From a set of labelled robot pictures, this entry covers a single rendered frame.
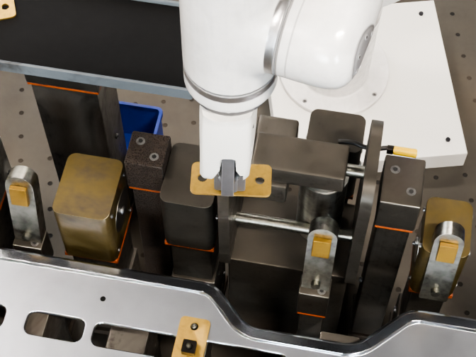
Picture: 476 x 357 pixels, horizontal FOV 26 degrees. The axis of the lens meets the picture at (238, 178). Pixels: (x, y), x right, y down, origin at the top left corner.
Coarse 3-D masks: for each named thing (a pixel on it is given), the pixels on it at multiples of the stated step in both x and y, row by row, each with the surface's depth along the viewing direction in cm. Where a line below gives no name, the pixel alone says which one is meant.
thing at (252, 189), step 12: (192, 168) 108; (252, 168) 108; (264, 168) 108; (192, 180) 107; (252, 180) 107; (264, 180) 108; (192, 192) 107; (204, 192) 107; (216, 192) 107; (240, 192) 107; (252, 192) 107; (264, 192) 107
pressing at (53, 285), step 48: (0, 288) 131; (48, 288) 131; (96, 288) 131; (144, 288) 131; (192, 288) 130; (0, 336) 127; (240, 336) 127; (288, 336) 127; (384, 336) 127; (432, 336) 127
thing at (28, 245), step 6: (18, 240) 136; (42, 240) 136; (48, 240) 138; (18, 246) 135; (24, 246) 135; (30, 246) 135; (36, 246) 135; (42, 246) 135; (48, 246) 138; (36, 252) 136; (42, 252) 136; (48, 252) 139; (66, 318) 156; (72, 324) 159; (72, 330) 160
